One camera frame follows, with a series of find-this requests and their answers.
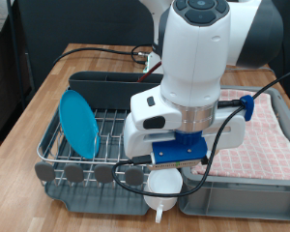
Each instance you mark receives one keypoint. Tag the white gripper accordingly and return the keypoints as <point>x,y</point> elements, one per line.
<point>135,141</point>

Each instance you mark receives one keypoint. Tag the grey dish drying rack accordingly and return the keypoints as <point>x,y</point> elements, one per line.
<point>96,201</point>

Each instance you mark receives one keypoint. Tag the dark wooden cabinet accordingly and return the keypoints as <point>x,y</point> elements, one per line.
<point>0,80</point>

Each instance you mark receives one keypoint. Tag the dark grey utensil caddy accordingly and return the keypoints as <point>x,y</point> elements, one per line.
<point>109,92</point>

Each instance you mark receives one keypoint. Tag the pink checkered dish towel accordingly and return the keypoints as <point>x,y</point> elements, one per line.
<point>267,151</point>

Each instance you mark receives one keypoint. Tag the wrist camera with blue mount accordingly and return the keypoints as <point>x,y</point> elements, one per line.
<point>179,153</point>

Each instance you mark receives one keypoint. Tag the grey plastic crate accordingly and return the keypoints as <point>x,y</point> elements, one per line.
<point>241,201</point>

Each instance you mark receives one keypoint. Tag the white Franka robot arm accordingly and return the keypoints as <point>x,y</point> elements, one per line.
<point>199,48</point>

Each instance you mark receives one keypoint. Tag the white ceramic mug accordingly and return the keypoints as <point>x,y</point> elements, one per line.
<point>162,183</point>

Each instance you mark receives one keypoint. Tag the black backdrop curtain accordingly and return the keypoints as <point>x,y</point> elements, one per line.
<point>87,22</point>

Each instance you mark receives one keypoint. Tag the blue plastic plate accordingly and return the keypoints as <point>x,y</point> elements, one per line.
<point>77,125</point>

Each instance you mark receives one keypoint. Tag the black metal pole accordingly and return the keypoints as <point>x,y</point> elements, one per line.
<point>15,54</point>

